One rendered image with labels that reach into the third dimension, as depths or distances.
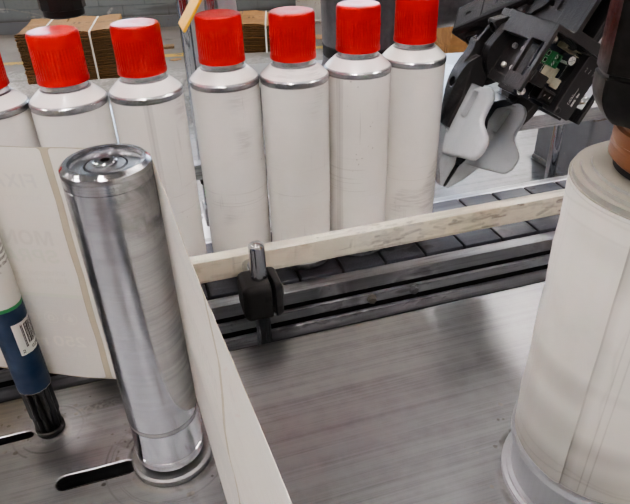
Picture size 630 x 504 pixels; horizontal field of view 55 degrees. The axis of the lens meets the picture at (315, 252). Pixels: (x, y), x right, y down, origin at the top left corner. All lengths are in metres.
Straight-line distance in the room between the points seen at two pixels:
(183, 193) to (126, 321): 0.19
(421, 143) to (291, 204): 0.12
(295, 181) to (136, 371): 0.22
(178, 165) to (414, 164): 0.20
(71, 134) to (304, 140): 0.16
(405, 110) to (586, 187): 0.27
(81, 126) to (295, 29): 0.16
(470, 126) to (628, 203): 0.30
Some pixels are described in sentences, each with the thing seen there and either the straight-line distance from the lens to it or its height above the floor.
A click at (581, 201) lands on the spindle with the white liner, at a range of 0.25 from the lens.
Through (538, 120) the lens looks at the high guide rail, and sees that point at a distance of 0.63.
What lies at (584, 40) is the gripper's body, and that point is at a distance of 0.50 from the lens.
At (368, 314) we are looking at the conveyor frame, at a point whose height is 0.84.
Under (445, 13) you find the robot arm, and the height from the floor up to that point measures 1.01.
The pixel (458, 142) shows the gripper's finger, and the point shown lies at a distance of 0.53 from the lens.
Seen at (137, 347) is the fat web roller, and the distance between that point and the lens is 0.30.
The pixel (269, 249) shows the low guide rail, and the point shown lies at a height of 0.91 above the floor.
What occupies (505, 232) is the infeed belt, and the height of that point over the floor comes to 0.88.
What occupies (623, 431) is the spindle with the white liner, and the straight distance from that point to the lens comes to 0.29.
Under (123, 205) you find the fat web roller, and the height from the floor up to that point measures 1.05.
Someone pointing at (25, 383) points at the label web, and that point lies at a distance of 0.38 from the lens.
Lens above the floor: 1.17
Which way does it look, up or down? 32 degrees down
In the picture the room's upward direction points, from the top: 2 degrees counter-clockwise
